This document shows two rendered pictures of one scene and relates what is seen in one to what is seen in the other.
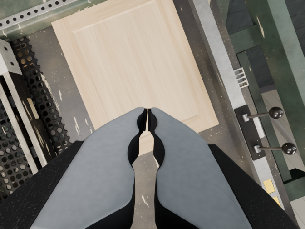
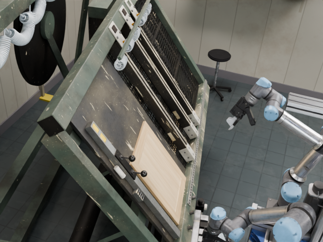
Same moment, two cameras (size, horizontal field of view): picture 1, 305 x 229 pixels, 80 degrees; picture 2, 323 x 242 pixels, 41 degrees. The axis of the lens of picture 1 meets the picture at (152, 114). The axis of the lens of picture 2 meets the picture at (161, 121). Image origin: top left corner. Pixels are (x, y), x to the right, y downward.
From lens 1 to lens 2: 252 cm
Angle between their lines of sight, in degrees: 67
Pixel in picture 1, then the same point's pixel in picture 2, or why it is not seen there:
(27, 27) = (189, 170)
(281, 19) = (150, 235)
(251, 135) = (125, 163)
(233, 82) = (142, 188)
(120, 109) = (156, 151)
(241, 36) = not seen: hidden behind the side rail
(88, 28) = (179, 183)
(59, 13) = (188, 181)
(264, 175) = (108, 143)
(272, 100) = not seen: outside the picture
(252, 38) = not seen: hidden behind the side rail
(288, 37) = (143, 228)
